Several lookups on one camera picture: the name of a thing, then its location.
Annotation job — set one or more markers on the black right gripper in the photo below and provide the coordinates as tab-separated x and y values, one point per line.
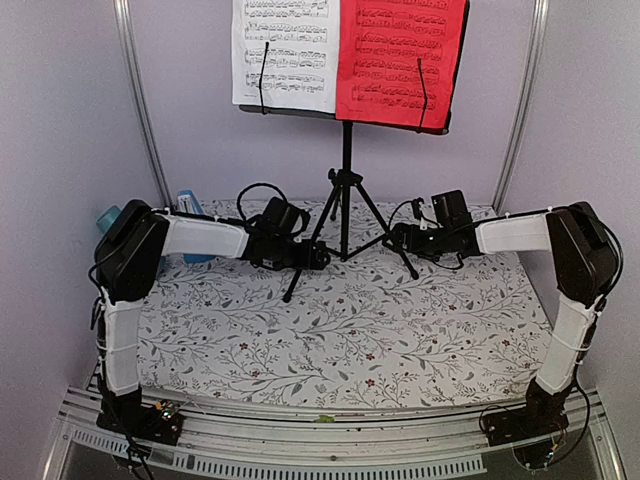
400	230

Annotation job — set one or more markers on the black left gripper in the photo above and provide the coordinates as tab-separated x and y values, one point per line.
307	262

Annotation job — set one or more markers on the black music stand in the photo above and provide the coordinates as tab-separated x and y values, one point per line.
345	182

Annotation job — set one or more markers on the blue metronome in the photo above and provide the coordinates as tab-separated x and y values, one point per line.
193	248

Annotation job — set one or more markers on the white sheet music paper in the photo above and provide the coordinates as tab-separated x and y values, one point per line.
285	54

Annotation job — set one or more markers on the red sheet music paper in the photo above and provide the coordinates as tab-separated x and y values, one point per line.
398	62

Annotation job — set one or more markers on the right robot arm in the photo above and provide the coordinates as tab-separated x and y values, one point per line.
588	262

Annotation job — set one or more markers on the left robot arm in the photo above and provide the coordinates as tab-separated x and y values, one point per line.
128	256

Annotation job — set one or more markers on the floral tablecloth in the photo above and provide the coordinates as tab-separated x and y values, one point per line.
368	333

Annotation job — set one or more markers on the teal cylindrical cup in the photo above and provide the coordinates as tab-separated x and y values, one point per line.
107	219

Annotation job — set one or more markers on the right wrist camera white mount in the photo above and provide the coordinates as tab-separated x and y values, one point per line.
423	213

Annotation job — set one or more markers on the aluminium front frame rail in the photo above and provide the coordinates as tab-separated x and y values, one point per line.
236	440

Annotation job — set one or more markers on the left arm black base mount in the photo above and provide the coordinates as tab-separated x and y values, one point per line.
160	423

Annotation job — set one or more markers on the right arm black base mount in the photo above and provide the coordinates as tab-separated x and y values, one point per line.
530	422

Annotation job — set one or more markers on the right aluminium corner post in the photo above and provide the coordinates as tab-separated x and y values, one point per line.
533	57

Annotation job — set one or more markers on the aluminium corner post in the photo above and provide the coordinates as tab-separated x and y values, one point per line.
533	57
125	29

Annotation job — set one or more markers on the left aluminium corner post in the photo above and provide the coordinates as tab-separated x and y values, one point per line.
125	29

